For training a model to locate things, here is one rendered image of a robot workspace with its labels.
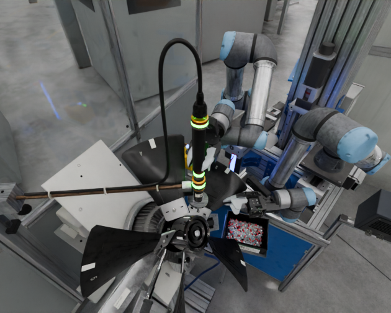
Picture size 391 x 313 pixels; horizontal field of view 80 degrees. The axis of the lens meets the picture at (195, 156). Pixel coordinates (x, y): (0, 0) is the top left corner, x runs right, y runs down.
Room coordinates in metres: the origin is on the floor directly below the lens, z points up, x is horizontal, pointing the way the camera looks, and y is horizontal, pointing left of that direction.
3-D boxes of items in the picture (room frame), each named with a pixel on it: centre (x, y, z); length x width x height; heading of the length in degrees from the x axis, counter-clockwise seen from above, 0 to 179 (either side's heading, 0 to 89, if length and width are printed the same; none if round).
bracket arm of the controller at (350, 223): (0.47, -0.74, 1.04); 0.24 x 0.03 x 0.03; 60
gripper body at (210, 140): (0.59, -0.05, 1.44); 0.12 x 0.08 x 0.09; 160
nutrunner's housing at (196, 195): (0.47, -0.01, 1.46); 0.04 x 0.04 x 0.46
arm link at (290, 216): (0.56, -0.41, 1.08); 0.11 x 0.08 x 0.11; 29
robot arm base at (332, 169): (0.86, -0.72, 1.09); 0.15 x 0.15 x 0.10
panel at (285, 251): (0.74, -0.28, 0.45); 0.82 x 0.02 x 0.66; 60
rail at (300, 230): (0.74, -0.28, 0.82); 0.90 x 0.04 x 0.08; 60
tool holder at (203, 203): (0.47, 0.00, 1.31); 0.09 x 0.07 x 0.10; 95
